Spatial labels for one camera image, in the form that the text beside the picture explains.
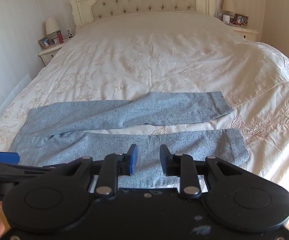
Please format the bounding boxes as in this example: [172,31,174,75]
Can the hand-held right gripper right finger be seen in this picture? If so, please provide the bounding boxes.
[160,144,240,198]

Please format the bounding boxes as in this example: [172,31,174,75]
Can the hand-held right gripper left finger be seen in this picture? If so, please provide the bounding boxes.
[57,144,138,198]

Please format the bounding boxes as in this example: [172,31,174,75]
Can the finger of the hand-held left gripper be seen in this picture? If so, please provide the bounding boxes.
[0,164,83,175]
[0,150,20,165]

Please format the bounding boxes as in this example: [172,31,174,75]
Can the grey speckled pants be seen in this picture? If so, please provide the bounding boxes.
[9,91,249,189]

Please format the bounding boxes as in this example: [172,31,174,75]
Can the cream embroidered bedspread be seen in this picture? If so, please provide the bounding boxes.
[0,11,289,195]

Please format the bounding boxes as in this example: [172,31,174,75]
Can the cream nightstand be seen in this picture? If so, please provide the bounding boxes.
[38,38,71,67]
[231,24,259,42]

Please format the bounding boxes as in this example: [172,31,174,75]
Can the cream shade table lamp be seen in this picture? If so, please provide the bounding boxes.
[222,0,236,18]
[45,17,59,43]

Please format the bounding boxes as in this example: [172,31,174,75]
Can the wooden picture frame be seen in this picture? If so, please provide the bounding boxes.
[234,13,249,26]
[38,37,51,49]

